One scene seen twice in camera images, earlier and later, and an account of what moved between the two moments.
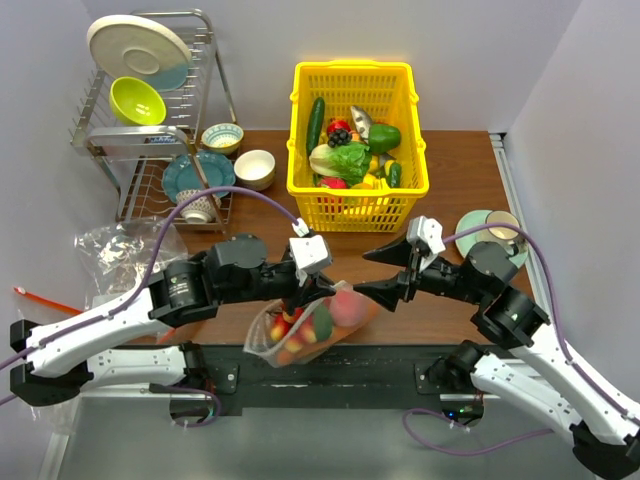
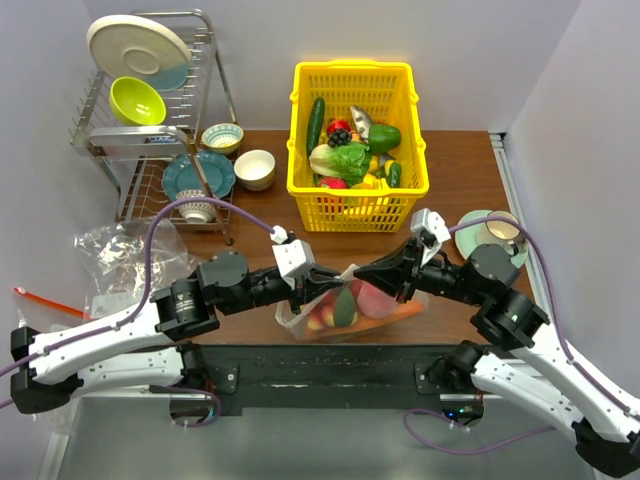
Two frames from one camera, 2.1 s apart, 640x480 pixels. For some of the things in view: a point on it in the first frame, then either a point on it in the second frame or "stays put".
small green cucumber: (395, 175) stays put
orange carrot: (292, 355) → (401, 311)
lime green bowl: (136, 103) stays put
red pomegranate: (335, 125) stays put
